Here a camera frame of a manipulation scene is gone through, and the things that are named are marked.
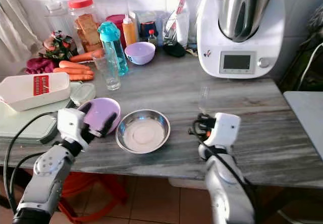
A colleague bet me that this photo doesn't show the white kitchen cooking machine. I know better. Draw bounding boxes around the white kitchen cooking machine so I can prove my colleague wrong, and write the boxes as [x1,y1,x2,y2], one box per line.
[196,0,286,79]

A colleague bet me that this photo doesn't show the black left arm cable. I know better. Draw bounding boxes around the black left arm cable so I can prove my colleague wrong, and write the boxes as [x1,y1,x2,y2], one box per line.
[4,112,59,214]

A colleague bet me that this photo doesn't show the dark bag by wall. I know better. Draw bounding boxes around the dark bag by wall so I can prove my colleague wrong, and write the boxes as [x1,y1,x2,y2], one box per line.
[278,5,323,93]

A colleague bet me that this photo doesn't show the red lid jar with rusks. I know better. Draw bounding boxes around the red lid jar with rusks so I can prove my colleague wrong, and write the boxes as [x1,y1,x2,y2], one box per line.
[68,0,102,53]

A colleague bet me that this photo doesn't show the dark red lid container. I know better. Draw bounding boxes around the dark red lid container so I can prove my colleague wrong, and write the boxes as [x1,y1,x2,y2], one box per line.
[106,15,126,27]

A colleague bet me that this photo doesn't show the white hanging curtain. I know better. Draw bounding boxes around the white hanging curtain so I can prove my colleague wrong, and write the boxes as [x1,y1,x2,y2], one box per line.
[0,0,39,64]

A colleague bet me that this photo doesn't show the small red cap bottle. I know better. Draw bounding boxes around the small red cap bottle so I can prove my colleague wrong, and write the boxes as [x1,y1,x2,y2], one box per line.
[146,29,158,44]

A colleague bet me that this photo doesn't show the dark blue jar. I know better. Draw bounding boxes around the dark blue jar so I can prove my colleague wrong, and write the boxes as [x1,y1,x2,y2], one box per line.
[139,12,158,39]

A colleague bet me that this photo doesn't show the grey side table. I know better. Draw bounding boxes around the grey side table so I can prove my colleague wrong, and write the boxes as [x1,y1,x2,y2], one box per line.
[283,91,323,160]

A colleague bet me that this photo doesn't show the wrapped flower bunch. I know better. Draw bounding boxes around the wrapped flower bunch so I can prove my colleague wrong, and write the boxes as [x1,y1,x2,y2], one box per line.
[43,31,77,61]

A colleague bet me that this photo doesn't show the round steel plate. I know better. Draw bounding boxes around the round steel plate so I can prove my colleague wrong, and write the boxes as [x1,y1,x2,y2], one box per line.
[116,109,171,154]

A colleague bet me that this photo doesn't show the white box under table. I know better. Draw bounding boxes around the white box under table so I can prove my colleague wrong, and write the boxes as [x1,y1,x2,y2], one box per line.
[169,178,208,190]

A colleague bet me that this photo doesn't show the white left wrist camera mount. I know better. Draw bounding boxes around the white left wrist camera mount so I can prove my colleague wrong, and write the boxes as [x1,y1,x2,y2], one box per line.
[57,108,92,152]

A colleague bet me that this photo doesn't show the small purple bowl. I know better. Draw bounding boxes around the small purple bowl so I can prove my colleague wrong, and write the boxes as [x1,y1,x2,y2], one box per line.
[124,42,156,66]

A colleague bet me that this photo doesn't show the white mandoline slicer red blade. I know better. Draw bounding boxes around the white mandoline slicer red blade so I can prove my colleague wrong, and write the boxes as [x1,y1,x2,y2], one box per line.
[0,73,71,112]

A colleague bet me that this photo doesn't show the clear plastic bag with packets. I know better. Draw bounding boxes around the clear plastic bag with packets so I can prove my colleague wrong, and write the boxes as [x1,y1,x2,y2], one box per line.
[163,0,203,46]

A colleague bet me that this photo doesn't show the clear empty plastic jar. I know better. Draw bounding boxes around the clear empty plastic jar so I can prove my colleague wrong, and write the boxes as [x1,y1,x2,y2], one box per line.
[44,1,72,33]

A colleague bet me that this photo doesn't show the pale green cutting board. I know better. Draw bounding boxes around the pale green cutting board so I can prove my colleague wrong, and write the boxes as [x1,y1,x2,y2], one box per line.
[0,83,82,144]

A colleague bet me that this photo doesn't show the black pouch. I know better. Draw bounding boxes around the black pouch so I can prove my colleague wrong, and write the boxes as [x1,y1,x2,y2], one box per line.
[163,41,187,58]

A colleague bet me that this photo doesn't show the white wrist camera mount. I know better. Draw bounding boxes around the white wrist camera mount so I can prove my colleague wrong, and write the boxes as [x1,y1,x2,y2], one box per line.
[57,108,92,152]
[211,113,242,149]

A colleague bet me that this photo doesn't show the teal water bottle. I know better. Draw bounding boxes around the teal water bottle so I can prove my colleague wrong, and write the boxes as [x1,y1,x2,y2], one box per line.
[98,21,129,76]

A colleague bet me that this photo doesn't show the small clear lidded container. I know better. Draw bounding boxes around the small clear lidded container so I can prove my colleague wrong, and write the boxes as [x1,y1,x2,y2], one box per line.
[70,83,96,107]

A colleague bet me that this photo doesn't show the red plastic stool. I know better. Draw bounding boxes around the red plastic stool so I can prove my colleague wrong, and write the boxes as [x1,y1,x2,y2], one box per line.
[58,173,130,223]

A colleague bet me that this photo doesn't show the orange sauce bottle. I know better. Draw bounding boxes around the orange sauce bottle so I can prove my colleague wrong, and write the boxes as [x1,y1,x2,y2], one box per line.
[122,12,138,46]

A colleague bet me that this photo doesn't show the clear glass tumbler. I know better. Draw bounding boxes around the clear glass tumbler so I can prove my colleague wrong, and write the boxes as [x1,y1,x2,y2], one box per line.
[93,50,122,91]

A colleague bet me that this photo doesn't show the large purple plastic bowl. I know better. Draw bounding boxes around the large purple plastic bowl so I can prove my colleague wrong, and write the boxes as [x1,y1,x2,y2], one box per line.
[78,97,122,135]

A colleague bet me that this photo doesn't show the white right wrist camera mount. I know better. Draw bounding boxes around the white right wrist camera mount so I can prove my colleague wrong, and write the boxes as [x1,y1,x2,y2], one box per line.
[211,113,242,149]

